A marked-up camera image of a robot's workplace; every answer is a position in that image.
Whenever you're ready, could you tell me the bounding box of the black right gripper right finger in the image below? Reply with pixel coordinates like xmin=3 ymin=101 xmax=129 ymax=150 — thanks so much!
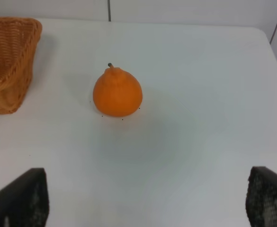
xmin=245 ymin=166 xmax=277 ymax=227

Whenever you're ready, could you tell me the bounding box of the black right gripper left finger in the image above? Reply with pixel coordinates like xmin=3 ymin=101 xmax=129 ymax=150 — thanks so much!
xmin=0 ymin=168 xmax=50 ymax=227

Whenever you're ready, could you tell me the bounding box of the orange with stem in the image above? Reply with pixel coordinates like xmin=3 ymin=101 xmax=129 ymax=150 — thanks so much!
xmin=92 ymin=63 xmax=143 ymax=117

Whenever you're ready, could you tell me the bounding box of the orange wicker basket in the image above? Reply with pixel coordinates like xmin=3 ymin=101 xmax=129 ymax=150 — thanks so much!
xmin=0 ymin=17 xmax=42 ymax=114

